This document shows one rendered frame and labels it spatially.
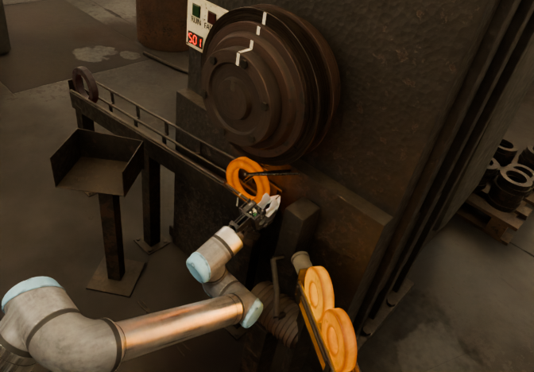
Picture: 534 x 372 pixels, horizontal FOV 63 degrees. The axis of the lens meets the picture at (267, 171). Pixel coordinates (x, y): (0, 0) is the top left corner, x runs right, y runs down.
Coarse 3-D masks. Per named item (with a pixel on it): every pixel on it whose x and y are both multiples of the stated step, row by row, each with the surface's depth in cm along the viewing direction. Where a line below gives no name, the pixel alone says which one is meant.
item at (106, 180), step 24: (72, 144) 167; (96, 144) 172; (120, 144) 171; (72, 168) 170; (96, 168) 171; (120, 168) 172; (144, 168) 177; (96, 192) 160; (120, 192) 160; (120, 216) 184; (120, 240) 190; (120, 264) 196; (144, 264) 211; (96, 288) 196; (120, 288) 198
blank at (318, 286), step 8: (312, 272) 125; (320, 272) 122; (312, 280) 125; (320, 280) 120; (328, 280) 120; (304, 288) 132; (312, 288) 128; (320, 288) 119; (328, 288) 119; (312, 296) 128; (320, 296) 119; (328, 296) 118; (312, 304) 126; (320, 304) 120; (328, 304) 118; (320, 312) 120; (320, 320) 120
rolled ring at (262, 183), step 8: (240, 160) 148; (248, 160) 148; (232, 168) 153; (240, 168) 150; (248, 168) 147; (256, 168) 146; (232, 176) 155; (256, 176) 146; (264, 176) 146; (232, 184) 157; (240, 184) 158; (264, 184) 146; (264, 192) 147; (256, 200) 151
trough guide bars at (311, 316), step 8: (296, 288) 133; (296, 296) 132; (304, 296) 127; (304, 304) 127; (312, 312) 122; (312, 320) 120; (312, 328) 120; (320, 336) 116; (320, 344) 116; (328, 352) 112; (328, 360) 110; (328, 368) 109
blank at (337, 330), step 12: (324, 312) 117; (336, 312) 111; (324, 324) 117; (336, 324) 109; (348, 324) 108; (324, 336) 117; (336, 336) 116; (348, 336) 106; (336, 348) 114; (348, 348) 105; (336, 360) 110; (348, 360) 105
